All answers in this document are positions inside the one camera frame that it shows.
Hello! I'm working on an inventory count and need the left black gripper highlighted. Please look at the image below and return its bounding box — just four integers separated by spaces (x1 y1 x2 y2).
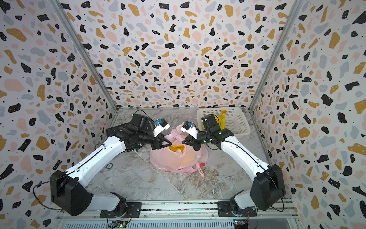
138 131 173 150

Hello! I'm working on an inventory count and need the yellow banana bunch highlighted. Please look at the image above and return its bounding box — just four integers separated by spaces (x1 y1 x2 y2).
168 144 201 169
203 110 226 129

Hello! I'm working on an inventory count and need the pink plastic bag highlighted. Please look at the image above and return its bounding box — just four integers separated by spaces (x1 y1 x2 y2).
150 124 208 177

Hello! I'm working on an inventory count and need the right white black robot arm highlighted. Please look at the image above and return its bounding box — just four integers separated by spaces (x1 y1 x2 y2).
181 114 286 216

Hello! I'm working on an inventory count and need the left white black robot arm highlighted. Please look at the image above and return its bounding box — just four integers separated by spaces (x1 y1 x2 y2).
50 114 172 218

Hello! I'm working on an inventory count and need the yellow banana bunch in basket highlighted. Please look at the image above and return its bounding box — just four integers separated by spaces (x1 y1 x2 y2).
203 110 226 129

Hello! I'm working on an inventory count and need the white plastic basket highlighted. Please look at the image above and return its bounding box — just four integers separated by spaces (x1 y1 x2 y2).
197 107 251 138

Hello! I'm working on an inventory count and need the black flat case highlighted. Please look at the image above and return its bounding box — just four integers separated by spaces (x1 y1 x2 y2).
126 143 144 152

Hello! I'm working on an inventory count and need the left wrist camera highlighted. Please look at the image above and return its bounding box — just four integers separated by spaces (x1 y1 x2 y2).
153 118 170 137

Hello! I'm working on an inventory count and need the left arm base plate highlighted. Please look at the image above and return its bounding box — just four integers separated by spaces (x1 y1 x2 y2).
100 202 142 219

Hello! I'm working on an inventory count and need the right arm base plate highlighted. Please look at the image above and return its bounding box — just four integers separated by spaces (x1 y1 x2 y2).
217 201 257 217

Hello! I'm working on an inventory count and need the aluminium front rail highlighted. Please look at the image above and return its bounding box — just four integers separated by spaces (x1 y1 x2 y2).
53 199 302 229

